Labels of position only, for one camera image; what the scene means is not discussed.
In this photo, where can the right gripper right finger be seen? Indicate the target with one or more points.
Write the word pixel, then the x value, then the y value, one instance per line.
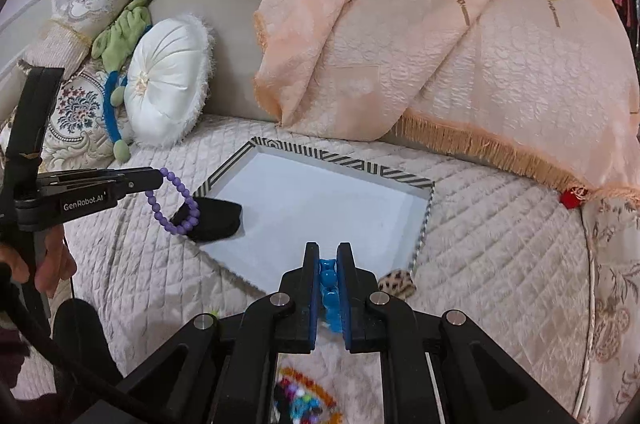
pixel 361 331

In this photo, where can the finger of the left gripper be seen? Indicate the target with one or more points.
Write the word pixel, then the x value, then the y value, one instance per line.
pixel 139 179

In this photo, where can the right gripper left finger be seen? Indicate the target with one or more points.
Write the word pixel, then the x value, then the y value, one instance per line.
pixel 297 331

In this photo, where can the leopard print bow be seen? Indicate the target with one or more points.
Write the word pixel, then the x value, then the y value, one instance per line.
pixel 398 283

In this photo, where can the black fabric hair accessory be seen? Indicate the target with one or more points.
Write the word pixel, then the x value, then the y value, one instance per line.
pixel 219 219

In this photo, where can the left hand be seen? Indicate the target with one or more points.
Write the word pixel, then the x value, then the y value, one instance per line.
pixel 58 264

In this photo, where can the embroidered floral pillow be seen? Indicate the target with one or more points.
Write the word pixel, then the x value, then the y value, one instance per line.
pixel 76 136

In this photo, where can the round white cushion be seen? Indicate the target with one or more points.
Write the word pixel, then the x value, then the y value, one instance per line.
pixel 168 79

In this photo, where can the striped white tray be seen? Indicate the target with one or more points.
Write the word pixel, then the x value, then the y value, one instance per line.
pixel 293 194

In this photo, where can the green blue plush toy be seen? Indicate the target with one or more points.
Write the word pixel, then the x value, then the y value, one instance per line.
pixel 113 47

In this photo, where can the beige quilted bedspread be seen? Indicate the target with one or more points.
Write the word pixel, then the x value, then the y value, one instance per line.
pixel 500 248

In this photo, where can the cylindrical embroidered bolster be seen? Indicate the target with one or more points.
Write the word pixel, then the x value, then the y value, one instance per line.
pixel 67 37

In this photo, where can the beige headboard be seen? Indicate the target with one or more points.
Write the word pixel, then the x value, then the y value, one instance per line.
pixel 236 53

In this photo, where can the red small object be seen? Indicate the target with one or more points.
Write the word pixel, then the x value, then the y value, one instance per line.
pixel 572 198

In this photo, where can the floral side pillow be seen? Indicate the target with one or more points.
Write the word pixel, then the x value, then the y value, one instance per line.
pixel 611 372

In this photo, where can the peach fringed blanket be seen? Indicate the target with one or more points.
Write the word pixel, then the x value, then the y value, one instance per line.
pixel 545 89

